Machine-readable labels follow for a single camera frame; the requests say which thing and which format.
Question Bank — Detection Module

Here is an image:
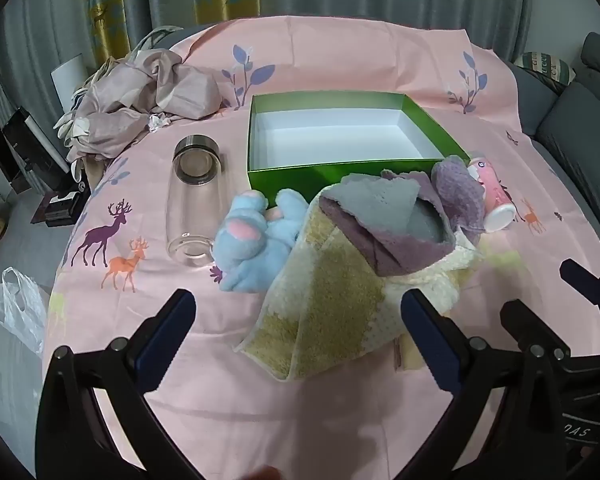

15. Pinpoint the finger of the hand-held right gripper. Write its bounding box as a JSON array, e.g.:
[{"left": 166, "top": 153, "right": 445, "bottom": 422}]
[
  {"left": 500, "top": 300, "right": 566, "bottom": 361},
  {"left": 560, "top": 259, "right": 600, "bottom": 346}
]

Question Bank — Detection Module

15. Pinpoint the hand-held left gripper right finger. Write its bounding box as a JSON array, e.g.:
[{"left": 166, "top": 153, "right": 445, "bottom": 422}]
[{"left": 401, "top": 287, "right": 566, "bottom": 480}]

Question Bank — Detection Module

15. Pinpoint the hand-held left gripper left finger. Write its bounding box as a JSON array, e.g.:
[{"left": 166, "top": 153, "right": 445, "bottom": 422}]
[{"left": 35, "top": 288, "right": 216, "bottom": 480}]

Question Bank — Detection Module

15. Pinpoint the yellow white checked towel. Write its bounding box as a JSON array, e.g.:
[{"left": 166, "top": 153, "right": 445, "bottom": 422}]
[{"left": 232, "top": 185, "right": 486, "bottom": 382}]

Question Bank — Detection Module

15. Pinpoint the blue plush elephant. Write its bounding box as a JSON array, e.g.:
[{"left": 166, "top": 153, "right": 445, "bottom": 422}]
[{"left": 215, "top": 190, "right": 311, "bottom": 293}]

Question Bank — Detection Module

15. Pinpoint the purple grey scalloped cloth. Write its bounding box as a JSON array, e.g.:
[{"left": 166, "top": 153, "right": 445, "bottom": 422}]
[{"left": 319, "top": 170, "right": 456, "bottom": 277}]

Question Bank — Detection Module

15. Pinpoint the green cardboard box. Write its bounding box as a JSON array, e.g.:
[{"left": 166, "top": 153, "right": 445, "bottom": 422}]
[{"left": 246, "top": 91, "right": 471, "bottom": 206}]

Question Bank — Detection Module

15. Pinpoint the pink printed cup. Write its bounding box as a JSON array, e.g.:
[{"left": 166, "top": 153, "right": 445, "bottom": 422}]
[{"left": 467, "top": 156, "right": 518, "bottom": 233}]

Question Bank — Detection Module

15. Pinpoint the grey sofa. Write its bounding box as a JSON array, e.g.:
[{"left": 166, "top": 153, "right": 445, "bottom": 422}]
[{"left": 510, "top": 32, "right": 600, "bottom": 241}]

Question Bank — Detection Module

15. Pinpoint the white plastic bag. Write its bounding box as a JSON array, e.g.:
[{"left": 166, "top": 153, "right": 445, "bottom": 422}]
[{"left": 0, "top": 267, "right": 51, "bottom": 356}]

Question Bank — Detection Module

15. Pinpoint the dark low box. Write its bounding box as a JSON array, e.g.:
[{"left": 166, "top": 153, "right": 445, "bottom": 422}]
[{"left": 32, "top": 187, "right": 83, "bottom": 223}]

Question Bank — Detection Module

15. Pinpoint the striped green cushion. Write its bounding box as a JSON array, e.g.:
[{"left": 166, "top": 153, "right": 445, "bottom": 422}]
[{"left": 522, "top": 51, "right": 577, "bottom": 85}]

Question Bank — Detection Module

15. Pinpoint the black cabinet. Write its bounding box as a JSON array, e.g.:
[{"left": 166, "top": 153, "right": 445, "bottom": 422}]
[{"left": 2, "top": 107, "right": 68, "bottom": 193}]

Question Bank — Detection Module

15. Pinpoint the crumpled pale pink cloth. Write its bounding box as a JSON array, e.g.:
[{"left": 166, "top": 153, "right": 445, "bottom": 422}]
[{"left": 55, "top": 27, "right": 221, "bottom": 161}]

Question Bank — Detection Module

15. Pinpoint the white container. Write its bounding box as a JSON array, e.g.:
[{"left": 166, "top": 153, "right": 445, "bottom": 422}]
[{"left": 51, "top": 55, "right": 88, "bottom": 106}]

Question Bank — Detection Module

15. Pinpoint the pink deer printed sheet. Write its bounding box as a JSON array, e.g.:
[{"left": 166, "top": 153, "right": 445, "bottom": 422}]
[{"left": 42, "top": 14, "right": 600, "bottom": 480}]

